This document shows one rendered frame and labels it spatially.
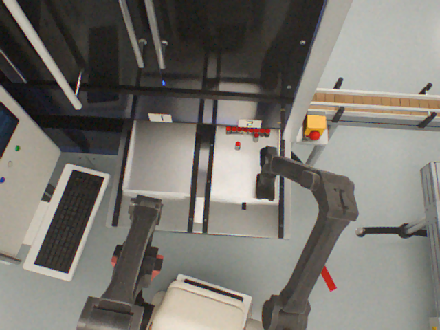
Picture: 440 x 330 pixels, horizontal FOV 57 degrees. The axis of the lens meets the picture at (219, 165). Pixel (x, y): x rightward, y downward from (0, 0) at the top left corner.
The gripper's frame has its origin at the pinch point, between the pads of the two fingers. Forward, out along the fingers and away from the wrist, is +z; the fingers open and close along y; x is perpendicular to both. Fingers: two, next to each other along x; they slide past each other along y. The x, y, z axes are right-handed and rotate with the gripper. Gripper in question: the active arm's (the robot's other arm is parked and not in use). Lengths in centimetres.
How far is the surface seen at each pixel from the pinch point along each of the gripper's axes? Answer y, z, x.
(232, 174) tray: 9.2, 0.5, 12.2
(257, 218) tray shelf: -7.4, 3.7, 1.6
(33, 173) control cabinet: 1, -5, 88
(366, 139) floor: 87, 76, -73
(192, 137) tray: 24.2, -2.2, 29.6
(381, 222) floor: 33, 86, -79
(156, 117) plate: 22, -16, 43
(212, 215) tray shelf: -7.4, 3.7, 18.9
